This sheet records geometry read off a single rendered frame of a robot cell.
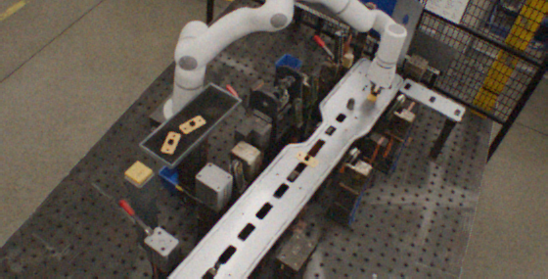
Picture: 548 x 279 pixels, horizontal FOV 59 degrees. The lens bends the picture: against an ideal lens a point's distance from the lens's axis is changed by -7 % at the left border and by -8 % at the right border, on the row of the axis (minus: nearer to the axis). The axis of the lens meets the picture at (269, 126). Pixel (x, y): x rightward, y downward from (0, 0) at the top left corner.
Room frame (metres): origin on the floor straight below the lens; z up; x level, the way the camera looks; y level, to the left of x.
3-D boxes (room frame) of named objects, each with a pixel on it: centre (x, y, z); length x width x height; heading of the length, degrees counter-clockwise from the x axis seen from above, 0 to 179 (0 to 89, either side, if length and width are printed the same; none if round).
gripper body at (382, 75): (1.57, -0.40, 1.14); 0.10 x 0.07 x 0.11; 63
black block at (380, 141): (1.34, -0.42, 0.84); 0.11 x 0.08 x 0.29; 63
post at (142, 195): (0.89, 0.37, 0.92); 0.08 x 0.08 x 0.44; 63
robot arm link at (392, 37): (1.57, -0.40, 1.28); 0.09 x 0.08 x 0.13; 2
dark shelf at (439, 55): (2.07, -0.38, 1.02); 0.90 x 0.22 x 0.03; 63
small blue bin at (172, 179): (1.19, 0.34, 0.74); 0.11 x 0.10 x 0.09; 153
